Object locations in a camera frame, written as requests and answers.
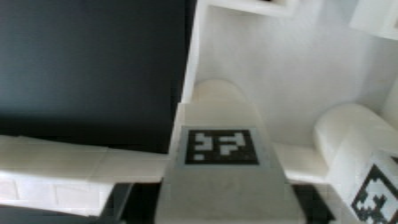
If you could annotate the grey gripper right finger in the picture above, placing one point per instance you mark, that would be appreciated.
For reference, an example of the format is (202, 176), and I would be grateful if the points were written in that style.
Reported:
(316, 211)

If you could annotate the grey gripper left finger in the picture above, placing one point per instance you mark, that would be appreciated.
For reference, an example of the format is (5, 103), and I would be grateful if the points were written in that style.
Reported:
(110, 216)

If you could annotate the white chair leg block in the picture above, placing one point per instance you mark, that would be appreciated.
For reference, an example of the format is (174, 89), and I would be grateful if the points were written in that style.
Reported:
(224, 185)

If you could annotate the white chair seat part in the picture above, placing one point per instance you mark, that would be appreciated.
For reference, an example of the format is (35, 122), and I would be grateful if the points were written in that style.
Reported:
(307, 63)

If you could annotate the white chair leg tagged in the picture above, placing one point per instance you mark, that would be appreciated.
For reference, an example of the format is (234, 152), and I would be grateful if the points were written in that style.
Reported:
(357, 144)

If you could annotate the white front rail bar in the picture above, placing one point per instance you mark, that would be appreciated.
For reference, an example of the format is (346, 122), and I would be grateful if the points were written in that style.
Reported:
(58, 175)

